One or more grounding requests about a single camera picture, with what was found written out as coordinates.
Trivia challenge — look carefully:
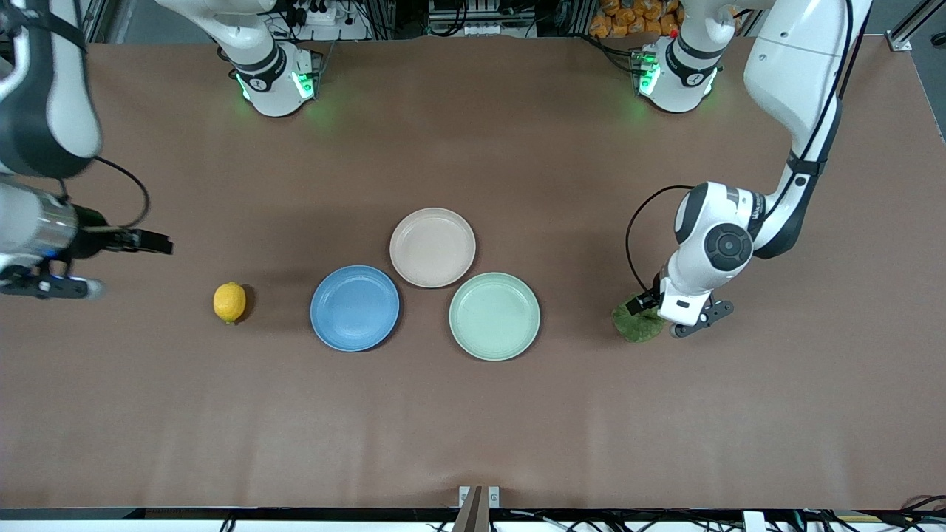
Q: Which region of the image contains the green lettuce leaf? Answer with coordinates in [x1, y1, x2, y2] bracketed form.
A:
[610, 296, 667, 343]

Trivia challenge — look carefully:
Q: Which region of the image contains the yellow lemon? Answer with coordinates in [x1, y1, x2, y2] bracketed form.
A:
[214, 282, 247, 324]

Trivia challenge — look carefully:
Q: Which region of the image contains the pale green round plate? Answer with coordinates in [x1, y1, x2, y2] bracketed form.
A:
[449, 272, 541, 362]

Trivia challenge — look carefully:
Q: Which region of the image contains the brown table covering sheet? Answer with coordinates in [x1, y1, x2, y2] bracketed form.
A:
[0, 35, 946, 511]

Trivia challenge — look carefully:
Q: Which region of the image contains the beige round plate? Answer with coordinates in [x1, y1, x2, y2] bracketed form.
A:
[389, 207, 477, 289]

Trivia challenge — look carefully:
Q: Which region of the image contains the blue round plate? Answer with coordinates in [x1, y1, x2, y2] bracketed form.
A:
[310, 265, 401, 352]

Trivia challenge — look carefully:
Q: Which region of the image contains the black table edge strip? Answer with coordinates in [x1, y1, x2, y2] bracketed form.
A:
[0, 507, 946, 522]

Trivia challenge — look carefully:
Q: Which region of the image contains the white power strip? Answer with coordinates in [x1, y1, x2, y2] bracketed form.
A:
[285, 0, 342, 27]

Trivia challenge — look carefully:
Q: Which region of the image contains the pile of orange objects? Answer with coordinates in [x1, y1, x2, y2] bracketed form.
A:
[589, 0, 684, 38]

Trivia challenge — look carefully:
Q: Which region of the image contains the black electronics rack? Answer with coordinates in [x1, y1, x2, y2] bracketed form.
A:
[427, 0, 538, 38]

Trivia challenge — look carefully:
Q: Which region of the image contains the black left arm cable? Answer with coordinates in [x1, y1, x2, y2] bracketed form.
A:
[625, 0, 862, 293]

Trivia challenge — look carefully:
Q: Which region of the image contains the aluminium frame post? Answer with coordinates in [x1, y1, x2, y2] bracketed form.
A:
[889, 0, 946, 52]
[85, 0, 113, 44]

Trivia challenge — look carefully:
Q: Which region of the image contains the small metal mounting bracket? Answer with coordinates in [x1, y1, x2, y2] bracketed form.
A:
[458, 485, 501, 509]

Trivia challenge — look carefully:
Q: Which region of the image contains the black base power cable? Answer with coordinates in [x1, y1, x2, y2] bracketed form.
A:
[584, 33, 638, 73]

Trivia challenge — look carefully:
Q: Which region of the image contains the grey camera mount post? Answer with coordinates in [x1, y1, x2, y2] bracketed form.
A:
[452, 485, 490, 532]

